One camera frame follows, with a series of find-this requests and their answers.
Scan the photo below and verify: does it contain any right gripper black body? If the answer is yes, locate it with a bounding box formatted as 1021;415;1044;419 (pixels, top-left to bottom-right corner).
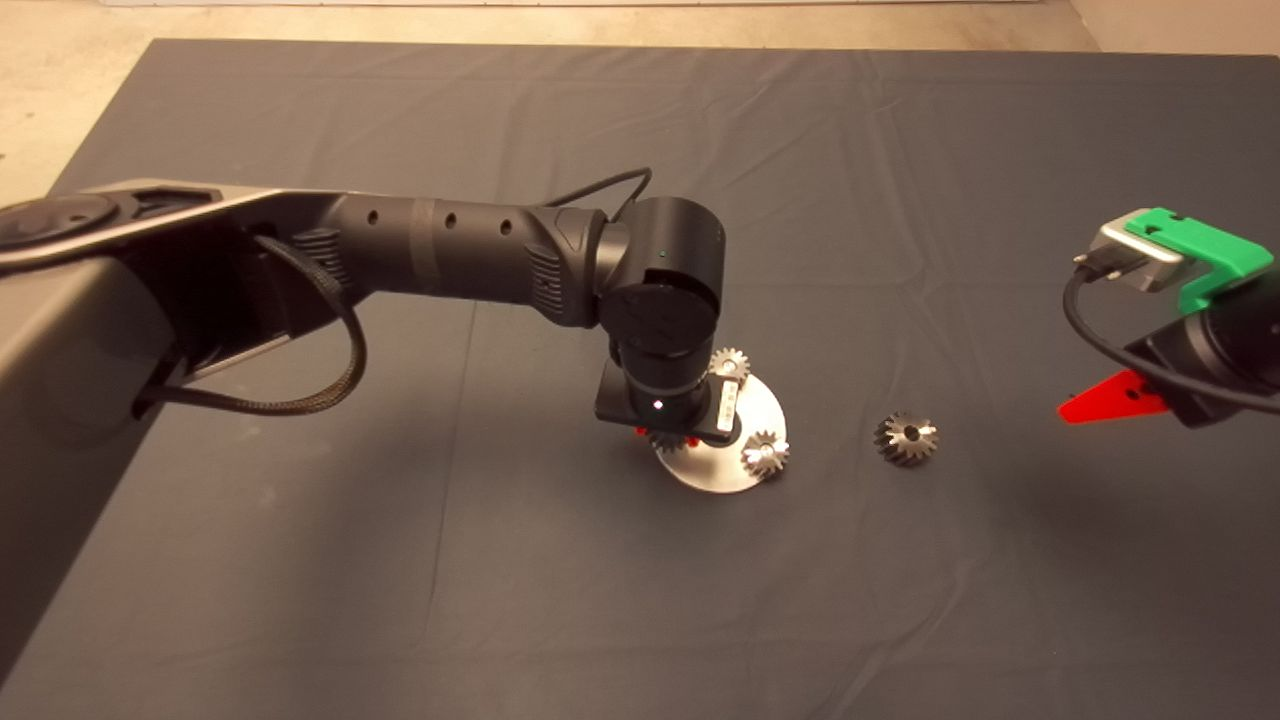
1125;322;1280;429

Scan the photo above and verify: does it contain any round metal plate with pins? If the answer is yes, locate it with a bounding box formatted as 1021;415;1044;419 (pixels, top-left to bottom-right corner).
652;372;788;494

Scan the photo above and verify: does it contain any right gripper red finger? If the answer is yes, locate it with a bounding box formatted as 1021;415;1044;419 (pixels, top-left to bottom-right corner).
1058;370;1171;424

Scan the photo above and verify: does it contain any green right camera mount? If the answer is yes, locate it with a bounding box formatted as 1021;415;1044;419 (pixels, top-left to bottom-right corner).
1125;207;1276;316

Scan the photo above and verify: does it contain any black right camera cable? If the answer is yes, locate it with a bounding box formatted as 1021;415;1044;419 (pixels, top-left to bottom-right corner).
1062;252;1280;417

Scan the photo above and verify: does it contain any braided black left arm cable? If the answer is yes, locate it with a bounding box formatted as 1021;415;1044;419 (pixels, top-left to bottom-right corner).
133;234;369;419

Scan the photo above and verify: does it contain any dark grey table cloth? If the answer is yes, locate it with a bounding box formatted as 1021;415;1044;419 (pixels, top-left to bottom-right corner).
0;40;1280;720

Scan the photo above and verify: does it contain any large steel bevel gear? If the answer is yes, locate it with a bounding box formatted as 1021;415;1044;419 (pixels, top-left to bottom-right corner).
873;411;939;468

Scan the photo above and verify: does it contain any thin black left camera cable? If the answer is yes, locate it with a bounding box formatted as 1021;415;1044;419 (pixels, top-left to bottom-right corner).
545;166;655;222

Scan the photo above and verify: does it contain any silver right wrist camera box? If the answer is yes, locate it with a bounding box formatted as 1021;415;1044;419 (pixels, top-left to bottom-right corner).
1075;210;1191;293

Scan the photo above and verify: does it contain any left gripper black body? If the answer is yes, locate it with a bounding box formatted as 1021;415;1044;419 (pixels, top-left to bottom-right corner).
595;357;746;447

